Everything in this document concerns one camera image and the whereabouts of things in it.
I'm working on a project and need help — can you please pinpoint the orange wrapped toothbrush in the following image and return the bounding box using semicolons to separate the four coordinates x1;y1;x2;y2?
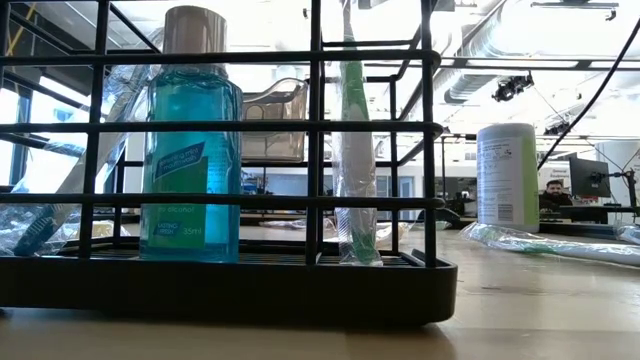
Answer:
97;219;129;240

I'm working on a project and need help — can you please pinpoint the pink purple wrapped toothbrush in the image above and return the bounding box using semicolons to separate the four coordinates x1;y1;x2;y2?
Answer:
259;217;337;231

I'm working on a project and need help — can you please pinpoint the blue mouthwash bottle white cap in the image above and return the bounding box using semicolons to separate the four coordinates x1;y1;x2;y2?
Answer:
138;4;245;265

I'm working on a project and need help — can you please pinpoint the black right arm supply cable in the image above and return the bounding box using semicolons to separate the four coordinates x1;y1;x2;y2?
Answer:
537;19;640;174

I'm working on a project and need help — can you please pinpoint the clear plastic cup insert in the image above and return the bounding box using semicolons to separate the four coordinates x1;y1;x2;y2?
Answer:
242;77;310;162

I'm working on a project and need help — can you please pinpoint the person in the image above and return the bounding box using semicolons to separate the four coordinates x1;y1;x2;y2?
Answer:
538;179;575;211

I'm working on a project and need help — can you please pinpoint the black wire organizer rack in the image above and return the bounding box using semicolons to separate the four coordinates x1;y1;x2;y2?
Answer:
0;0;459;326

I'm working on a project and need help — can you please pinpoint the black computer monitor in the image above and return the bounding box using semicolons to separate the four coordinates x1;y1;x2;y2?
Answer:
568;155;612;199

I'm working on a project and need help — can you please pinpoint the dark blue toothbrush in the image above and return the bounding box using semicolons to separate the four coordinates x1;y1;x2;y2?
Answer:
0;27;166;257

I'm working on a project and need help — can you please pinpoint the red wrapped toothbrush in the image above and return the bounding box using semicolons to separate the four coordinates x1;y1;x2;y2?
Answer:
374;220;416;245

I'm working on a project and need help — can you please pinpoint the white wipes canister green label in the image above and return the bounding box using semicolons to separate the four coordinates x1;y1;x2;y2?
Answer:
475;122;541;234

